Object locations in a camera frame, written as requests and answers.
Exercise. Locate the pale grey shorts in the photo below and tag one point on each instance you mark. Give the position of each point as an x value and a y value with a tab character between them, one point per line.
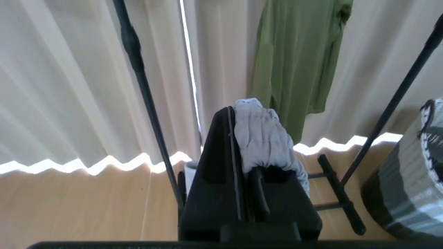
263	138

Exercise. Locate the beige curtain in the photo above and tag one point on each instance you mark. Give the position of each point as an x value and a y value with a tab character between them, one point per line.
52	86

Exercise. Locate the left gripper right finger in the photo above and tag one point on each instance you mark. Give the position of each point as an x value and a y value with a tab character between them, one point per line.
287	207

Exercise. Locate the white laundry basket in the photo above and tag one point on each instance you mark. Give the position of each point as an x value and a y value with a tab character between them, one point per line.
398	193

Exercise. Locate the black clothes rack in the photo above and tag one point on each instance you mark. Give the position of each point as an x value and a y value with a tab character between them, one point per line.
138	69

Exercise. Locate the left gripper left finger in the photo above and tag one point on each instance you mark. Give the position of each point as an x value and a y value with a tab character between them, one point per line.
214	197

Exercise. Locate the green long-sleeved shirt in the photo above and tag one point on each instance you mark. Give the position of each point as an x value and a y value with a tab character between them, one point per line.
294	69

